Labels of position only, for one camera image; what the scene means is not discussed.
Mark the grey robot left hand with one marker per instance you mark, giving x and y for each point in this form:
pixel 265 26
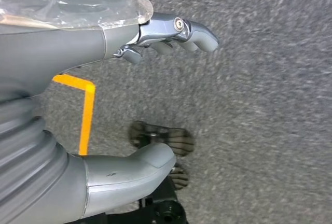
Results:
pixel 51 43

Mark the black rounded robot part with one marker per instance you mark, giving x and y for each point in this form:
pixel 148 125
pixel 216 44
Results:
pixel 85 219

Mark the yellow floor tape square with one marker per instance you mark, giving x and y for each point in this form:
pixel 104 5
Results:
pixel 87 119

